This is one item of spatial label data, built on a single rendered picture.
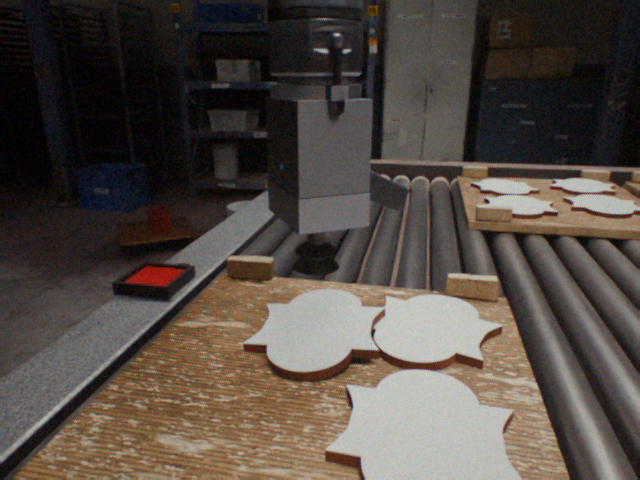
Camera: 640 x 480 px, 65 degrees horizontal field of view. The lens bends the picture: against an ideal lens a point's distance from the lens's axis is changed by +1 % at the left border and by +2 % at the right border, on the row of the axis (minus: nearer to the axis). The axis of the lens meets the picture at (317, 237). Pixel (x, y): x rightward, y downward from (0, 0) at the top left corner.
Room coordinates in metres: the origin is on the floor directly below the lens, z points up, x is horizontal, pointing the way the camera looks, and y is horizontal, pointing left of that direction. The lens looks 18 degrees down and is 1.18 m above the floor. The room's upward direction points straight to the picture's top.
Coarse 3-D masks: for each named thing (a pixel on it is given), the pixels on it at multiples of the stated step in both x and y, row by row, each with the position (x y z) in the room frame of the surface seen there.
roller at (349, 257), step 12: (372, 204) 1.01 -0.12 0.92; (372, 216) 0.94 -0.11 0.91; (360, 228) 0.84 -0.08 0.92; (372, 228) 0.89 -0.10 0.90; (348, 240) 0.77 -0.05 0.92; (360, 240) 0.78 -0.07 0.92; (348, 252) 0.71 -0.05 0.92; (360, 252) 0.74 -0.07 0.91; (348, 264) 0.67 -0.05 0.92; (360, 264) 0.71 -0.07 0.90; (336, 276) 0.62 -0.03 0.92; (348, 276) 0.63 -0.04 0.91
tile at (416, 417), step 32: (384, 384) 0.34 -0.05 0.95; (416, 384) 0.34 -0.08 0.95; (448, 384) 0.34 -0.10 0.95; (352, 416) 0.30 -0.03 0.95; (384, 416) 0.30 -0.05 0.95; (416, 416) 0.30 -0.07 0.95; (448, 416) 0.30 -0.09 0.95; (480, 416) 0.30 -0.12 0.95; (512, 416) 0.31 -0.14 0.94; (352, 448) 0.27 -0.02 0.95; (384, 448) 0.27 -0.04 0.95; (416, 448) 0.27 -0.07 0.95; (448, 448) 0.27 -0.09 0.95; (480, 448) 0.27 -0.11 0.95
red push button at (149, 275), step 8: (144, 272) 0.61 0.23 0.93; (152, 272) 0.61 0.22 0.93; (160, 272) 0.61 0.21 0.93; (168, 272) 0.61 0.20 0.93; (176, 272) 0.61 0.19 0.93; (128, 280) 0.58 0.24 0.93; (136, 280) 0.58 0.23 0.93; (144, 280) 0.58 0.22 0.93; (152, 280) 0.58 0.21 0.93; (160, 280) 0.58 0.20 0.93; (168, 280) 0.58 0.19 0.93
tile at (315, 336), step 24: (288, 312) 0.45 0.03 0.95; (312, 312) 0.45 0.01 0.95; (336, 312) 0.44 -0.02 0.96; (360, 312) 0.44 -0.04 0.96; (384, 312) 0.45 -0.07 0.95; (264, 336) 0.41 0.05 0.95; (288, 336) 0.41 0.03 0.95; (312, 336) 0.40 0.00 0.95; (336, 336) 0.40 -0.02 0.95; (360, 336) 0.40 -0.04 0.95; (288, 360) 0.37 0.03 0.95; (312, 360) 0.37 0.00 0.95; (336, 360) 0.36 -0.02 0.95
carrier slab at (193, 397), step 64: (192, 320) 0.46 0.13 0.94; (256, 320) 0.46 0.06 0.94; (512, 320) 0.46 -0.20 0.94; (128, 384) 0.35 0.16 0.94; (192, 384) 0.35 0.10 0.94; (256, 384) 0.35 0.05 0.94; (320, 384) 0.35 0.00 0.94; (512, 384) 0.35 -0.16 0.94; (64, 448) 0.28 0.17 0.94; (128, 448) 0.28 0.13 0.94; (192, 448) 0.28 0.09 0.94; (256, 448) 0.28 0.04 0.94; (320, 448) 0.28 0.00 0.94; (512, 448) 0.28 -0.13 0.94
